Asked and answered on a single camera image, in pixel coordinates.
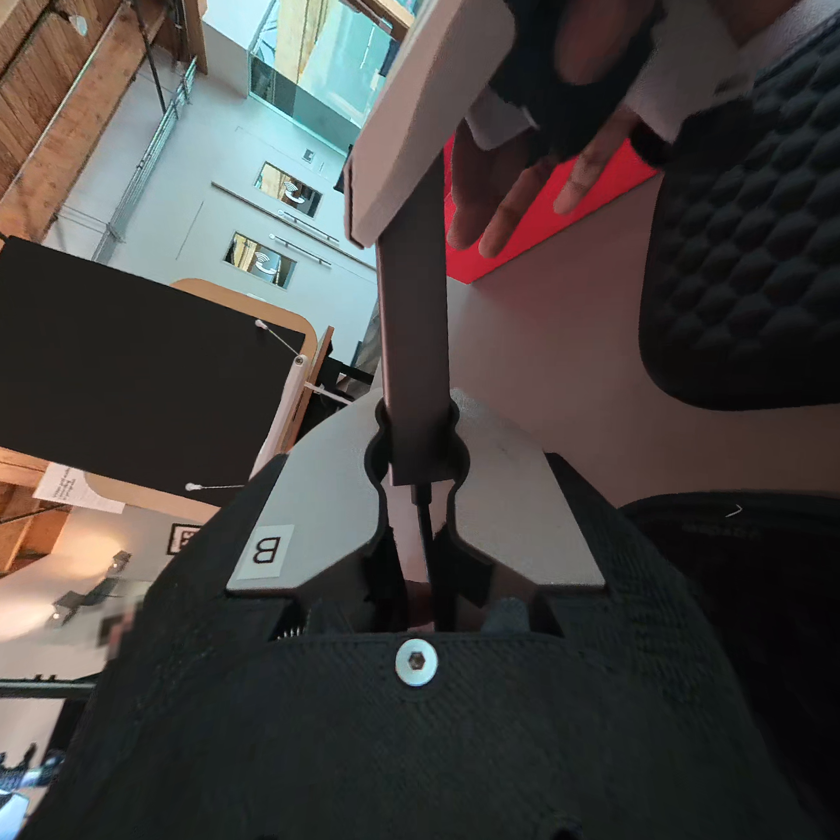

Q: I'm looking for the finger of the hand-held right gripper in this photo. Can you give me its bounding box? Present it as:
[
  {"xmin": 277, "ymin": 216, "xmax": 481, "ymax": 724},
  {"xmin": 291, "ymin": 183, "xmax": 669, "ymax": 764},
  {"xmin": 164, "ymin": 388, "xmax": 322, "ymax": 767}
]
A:
[{"xmin": 343, "ymin": 0, "xmax": 537, "ymax": 250}]

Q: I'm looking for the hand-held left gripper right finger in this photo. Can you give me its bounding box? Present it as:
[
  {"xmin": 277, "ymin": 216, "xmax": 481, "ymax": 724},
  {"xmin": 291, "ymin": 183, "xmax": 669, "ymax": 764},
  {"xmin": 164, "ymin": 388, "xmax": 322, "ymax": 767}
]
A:
[{"xmin": 432, "ymin": 388, "xmax": 607, "ymax": 630}]

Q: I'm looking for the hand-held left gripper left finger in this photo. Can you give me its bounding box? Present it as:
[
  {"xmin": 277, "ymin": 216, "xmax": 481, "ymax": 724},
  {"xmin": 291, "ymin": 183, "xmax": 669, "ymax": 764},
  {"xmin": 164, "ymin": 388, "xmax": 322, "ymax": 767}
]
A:
[{"xmin": 226, "ymin": 392, "xmax": 409, "ymax": 632}]

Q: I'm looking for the grey usb hub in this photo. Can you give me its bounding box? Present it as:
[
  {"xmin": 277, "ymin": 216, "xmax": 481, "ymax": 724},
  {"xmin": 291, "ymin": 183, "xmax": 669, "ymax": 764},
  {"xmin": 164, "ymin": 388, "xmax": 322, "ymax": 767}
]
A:
[{"xmin": 375, "ymin": 157, "xmax": 457, "ymax": 488}]

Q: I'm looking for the person's right hand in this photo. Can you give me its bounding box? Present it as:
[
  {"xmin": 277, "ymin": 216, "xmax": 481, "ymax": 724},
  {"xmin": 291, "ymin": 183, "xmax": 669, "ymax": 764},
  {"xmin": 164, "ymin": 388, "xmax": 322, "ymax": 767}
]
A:
[{"xmin": 448, "ymin": 0, "xmax": 664, "ymax": 257}]

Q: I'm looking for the white stand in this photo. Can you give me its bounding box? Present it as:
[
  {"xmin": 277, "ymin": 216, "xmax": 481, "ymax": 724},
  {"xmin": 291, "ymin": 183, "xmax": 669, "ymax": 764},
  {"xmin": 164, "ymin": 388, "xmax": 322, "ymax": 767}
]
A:
[{"xmin": 185, "ymin": 318, "xmax": 358, "ymax": 494}]

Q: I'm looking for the black honeycomb cushion pad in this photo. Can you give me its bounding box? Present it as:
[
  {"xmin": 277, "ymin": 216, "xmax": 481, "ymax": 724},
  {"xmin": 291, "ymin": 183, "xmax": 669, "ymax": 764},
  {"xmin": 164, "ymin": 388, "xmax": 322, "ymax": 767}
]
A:
[
  {"xmin": 616, "ymin": 491, "xmax": 840, "ymax": 840},
  {"xmin": 638, "ymin": 33, "xmax": 840, "ymax": 411}
]

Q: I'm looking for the red plastic bin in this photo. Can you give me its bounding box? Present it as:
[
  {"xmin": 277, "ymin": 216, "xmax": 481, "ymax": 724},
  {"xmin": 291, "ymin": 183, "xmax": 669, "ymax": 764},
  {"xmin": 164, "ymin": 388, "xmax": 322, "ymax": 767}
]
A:
[{"xmin": 445, "ymin": 131, "xmax": 660, "ymax": 284}]

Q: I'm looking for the black board wooden edge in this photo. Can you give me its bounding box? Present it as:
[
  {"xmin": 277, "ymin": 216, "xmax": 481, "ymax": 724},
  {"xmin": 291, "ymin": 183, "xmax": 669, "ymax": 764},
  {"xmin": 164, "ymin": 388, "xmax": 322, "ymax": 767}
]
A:
[{"xmin": 0, "ymin": 235, "xmax": 320, "ymax": 509}]

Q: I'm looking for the white paper sign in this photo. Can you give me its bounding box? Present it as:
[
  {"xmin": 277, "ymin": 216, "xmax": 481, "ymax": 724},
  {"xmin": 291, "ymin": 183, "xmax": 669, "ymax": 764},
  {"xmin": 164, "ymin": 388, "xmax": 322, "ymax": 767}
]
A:
[{"xmin": 33, "ymin": 462, "xmax": 126, "ymax": 515}]

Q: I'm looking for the long metal door handle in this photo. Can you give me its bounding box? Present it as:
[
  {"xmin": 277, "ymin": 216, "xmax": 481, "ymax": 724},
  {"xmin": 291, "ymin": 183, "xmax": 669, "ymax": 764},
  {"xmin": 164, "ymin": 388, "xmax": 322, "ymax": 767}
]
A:
[{"xmin": 270, "ymin": 233, "xmax": 333, "ymax": 268}]

